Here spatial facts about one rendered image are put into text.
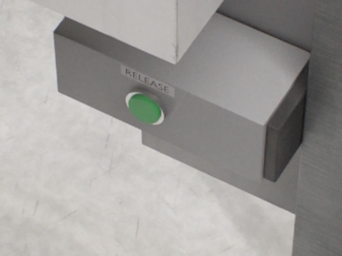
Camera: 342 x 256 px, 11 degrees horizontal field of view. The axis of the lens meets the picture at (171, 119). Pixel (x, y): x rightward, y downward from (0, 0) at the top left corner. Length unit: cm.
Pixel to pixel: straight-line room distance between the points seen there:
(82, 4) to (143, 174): 159
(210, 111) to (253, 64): 5
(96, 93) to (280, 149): 17
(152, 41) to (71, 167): 161
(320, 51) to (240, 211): 143
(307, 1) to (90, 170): 146
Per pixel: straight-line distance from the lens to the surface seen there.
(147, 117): 150
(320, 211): 158
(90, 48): 149
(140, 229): 282
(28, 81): 300
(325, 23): 139
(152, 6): 126
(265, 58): 149
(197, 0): 128
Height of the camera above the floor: 233
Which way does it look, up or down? 52 degrees down
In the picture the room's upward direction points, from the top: straight up
